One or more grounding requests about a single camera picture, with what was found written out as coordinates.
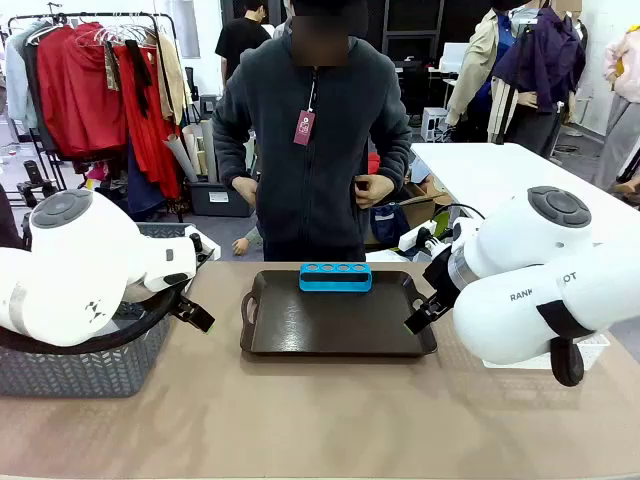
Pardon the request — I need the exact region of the white standing table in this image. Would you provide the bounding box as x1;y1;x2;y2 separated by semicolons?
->
409;142;640;251

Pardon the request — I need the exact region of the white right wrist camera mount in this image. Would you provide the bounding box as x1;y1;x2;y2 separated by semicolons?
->
398;217;469;259

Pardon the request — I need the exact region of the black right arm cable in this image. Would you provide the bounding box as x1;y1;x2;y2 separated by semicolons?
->
537;299;597;388

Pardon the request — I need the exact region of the grey hanging garment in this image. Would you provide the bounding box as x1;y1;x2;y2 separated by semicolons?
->
3;20;42;132

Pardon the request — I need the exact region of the person's right hand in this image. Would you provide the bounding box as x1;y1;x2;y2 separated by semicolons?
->
231;174;260;206

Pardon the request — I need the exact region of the white computer case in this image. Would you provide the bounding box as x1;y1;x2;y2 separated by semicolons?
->
421;105;452;141

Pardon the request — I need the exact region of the blue bag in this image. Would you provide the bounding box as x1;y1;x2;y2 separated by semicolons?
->
369;201;412;247

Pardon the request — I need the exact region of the person's left hand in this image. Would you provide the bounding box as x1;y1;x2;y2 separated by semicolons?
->
355;174;397;211

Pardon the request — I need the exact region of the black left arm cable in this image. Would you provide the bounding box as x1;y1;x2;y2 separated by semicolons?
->
0;287;182;357

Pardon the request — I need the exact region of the small grey plastic basket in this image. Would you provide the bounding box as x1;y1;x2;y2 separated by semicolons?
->
134;222;199;242

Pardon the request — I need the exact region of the black step stool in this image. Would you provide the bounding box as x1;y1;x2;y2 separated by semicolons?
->
199;94;222;122

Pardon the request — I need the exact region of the red hooded garment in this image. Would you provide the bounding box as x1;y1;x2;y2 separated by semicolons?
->
36;22;129;159

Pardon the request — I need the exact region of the beige hanging garment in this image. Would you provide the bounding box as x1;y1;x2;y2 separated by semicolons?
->
148;30;194;127

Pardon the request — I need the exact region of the black camera tripod gear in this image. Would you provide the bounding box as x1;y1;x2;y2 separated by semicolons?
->
16;159;59;207

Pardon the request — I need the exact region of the pale grey paper roll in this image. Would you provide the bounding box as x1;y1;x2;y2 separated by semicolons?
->
199;119;220;184

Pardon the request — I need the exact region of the dark brown serving tray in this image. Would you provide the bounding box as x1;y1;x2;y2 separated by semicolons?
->
239;269;440;358

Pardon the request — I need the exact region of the person in black t-shirt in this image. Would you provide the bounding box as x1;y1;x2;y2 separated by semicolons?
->
214;0;274;97

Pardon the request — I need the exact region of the long red dress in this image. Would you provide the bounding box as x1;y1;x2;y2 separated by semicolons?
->
115;44;182;201

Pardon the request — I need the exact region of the maroon hang tag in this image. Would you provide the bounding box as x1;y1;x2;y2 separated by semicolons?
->
293;107;317;147

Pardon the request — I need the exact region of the black hanging scarf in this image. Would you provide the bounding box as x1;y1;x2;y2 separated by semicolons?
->
123;39;154;120

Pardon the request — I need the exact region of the cream paper roll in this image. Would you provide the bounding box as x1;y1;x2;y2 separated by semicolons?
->
181;124;208;177

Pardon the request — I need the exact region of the black metal clothes rack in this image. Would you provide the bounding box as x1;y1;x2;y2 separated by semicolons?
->
6;12;185;224

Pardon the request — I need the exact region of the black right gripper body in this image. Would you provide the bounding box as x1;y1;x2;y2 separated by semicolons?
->
422;247;459;304

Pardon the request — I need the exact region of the mannequin in beige coat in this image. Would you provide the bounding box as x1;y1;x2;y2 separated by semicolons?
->
445;0;522;144

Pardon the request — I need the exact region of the person's left forearm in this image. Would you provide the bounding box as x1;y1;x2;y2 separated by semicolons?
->
368;124;414;194

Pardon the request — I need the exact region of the person in dark fleece jacket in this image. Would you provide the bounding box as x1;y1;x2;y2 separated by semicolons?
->
212;0;414;263

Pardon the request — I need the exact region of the white plastic mesh basket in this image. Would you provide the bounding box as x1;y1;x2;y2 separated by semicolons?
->
482;332;613;372

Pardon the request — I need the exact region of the person's right forearm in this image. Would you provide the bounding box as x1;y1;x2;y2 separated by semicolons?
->
212;117;252;191

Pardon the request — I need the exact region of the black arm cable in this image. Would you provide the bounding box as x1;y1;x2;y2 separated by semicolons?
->
0;287;182;357
537;299;597;388

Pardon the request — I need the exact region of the blue test tube rack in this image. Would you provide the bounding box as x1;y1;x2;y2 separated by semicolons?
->
298;262;374;294

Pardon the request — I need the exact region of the dark grey storage bin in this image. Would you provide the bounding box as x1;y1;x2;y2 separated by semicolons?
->
187;180;257;219

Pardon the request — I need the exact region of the large grey plastic basket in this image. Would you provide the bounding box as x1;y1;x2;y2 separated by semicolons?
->
0;299;175;399

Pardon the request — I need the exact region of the cardboard box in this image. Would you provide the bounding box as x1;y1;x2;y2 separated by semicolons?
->
398;181;454;227

